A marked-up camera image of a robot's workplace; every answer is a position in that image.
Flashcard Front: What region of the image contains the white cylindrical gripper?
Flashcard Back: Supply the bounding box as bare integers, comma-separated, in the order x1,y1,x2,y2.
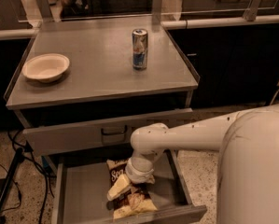
107,156,155,201

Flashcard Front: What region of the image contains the brown sea salt chip bag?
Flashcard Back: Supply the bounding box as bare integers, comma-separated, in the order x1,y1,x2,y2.
106,160,157,219

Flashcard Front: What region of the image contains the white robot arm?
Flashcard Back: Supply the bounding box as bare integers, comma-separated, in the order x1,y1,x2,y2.
107,104,279,224

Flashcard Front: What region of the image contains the grey open middle drawer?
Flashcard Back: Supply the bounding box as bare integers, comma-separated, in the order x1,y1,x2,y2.
51,144,207,224

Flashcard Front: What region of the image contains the grey top drawer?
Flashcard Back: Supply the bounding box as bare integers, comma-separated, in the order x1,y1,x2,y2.
23,108,192,156

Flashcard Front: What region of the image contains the grey metal drawer cabinet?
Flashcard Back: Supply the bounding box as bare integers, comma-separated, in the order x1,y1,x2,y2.
3,15,201,161

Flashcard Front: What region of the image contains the black tripod leg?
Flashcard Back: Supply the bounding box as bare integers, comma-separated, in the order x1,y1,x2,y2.
0,147,23,212

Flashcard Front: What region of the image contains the white paper bowl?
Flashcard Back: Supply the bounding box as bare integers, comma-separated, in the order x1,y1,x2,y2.
21,53,70,83

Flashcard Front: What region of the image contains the silver blue energy drink can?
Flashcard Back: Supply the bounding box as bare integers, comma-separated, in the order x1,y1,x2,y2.
133,29,148,70

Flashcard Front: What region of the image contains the black drawer handle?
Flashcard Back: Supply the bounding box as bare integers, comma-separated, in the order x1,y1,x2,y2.
101,125,128,136

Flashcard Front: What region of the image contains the middle grey metal post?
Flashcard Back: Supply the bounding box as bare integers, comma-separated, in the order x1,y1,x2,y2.
151,0,162,24

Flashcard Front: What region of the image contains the grey metal post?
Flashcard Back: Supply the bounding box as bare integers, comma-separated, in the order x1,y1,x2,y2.
151,0,162,24
243,0,261,21
35,0,54,22

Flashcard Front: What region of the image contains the left grey metal post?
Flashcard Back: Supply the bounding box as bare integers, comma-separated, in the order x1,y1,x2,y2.
35,0,54,22

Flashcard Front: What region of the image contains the right grey metal post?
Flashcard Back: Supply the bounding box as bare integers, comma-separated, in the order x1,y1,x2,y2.
243,0,261,21

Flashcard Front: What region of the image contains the white horizontal rail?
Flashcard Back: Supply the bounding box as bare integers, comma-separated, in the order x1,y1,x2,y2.
161,15,279,30

